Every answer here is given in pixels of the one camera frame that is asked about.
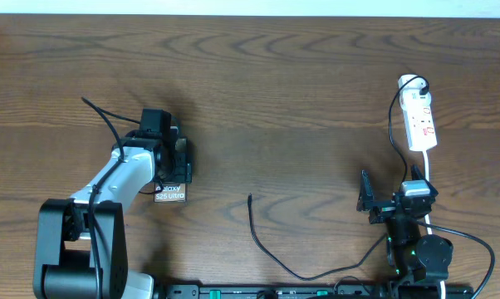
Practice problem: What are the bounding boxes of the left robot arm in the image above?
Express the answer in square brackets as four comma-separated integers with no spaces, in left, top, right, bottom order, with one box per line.
[33,125,192,298]

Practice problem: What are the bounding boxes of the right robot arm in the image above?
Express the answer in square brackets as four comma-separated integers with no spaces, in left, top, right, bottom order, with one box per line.
[356,165,453,297]

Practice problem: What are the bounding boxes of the white power strip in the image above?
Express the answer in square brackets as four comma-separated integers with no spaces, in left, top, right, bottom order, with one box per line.
[398,74,438,152]

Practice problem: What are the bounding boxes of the white power strip cord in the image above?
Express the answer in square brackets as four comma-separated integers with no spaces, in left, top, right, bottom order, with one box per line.
[422,149,447,299]

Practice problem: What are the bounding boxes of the black charger cable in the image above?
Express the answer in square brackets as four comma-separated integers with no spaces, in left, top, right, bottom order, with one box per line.
[247,75,431,282]

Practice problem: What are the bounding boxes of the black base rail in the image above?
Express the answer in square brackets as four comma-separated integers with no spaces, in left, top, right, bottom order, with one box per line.
[152,282,475,299]

